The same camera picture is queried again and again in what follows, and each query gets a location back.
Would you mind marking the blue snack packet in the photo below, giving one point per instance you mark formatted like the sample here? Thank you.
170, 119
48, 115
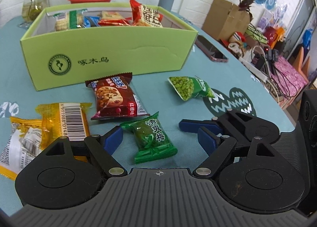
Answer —
91, 21

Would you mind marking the green cracker packet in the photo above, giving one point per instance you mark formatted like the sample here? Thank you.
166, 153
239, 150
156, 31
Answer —
69, 20

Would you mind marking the yellow barcode snack packet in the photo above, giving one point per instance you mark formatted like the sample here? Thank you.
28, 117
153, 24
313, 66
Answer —
63, 119

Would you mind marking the yellow white snack packet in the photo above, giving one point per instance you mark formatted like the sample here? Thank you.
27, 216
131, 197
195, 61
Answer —
24, 144

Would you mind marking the brown cardboard box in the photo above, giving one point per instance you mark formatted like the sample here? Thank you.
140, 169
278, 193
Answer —
224, 19

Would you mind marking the teal tablecloth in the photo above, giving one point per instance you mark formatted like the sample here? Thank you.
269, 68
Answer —
18, 96

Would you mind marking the red egg roll bag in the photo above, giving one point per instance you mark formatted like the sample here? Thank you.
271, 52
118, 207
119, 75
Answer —
145, 16

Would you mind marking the green peas packet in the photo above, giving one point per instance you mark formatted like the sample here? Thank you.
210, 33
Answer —
190, 87

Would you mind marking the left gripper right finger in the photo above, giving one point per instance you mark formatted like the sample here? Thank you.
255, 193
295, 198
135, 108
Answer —
263, 182

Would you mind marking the doll figurine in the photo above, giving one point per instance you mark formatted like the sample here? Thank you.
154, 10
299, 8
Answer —
237, 44

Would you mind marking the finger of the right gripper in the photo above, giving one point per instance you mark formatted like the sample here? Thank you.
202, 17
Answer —
192, 126

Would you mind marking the white power strip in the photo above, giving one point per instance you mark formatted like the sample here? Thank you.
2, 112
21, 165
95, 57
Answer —
259, 74

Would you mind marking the green plum candy packet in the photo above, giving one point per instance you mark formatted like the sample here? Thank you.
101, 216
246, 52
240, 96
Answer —
152, 141

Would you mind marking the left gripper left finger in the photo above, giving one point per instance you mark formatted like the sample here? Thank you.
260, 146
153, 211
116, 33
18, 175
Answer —
69, 173

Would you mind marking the brown cookie packet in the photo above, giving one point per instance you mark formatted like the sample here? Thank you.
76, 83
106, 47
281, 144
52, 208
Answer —
115, 98

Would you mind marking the smartphone with pink case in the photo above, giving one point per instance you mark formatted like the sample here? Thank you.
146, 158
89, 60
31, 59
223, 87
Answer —
210, 50

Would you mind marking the green cardboard snack box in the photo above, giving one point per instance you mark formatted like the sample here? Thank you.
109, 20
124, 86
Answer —
60, 58

